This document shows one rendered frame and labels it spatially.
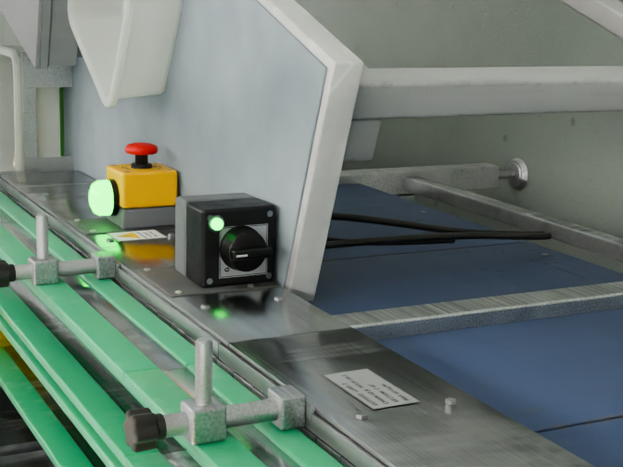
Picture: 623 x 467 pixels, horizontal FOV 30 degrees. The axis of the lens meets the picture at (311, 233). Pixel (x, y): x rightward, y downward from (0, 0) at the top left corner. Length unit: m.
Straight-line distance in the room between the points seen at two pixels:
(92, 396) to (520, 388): 0.41
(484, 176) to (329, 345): 1.07
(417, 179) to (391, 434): 1.13
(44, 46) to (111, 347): 0.72
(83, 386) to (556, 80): 0.58
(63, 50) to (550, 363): 0.90
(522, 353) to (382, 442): 0.30
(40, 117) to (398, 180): 0.58
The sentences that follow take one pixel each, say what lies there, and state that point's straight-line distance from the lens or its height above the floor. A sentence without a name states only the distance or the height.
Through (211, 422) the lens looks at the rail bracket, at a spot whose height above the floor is 0.95.
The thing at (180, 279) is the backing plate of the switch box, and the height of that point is 0.84.
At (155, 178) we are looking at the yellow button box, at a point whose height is 0.78.
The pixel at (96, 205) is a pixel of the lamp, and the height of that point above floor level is 0.85.
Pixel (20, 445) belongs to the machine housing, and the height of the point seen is 0.93.
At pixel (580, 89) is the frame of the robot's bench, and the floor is 0.42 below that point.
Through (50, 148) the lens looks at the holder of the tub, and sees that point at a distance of 1.89.
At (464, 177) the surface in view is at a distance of 1.99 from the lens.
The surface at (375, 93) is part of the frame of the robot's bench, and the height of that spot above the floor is 0.67.
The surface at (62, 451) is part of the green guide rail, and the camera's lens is 1.26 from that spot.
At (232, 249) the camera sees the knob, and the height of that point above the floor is 0.81.
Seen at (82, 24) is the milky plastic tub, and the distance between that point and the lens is 1.59.
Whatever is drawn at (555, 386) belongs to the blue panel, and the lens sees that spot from 0.98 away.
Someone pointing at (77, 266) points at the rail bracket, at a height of 0.92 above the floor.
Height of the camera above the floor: 1.24
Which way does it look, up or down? 26 degrees down
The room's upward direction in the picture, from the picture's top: 95 degrees counter-clockwise
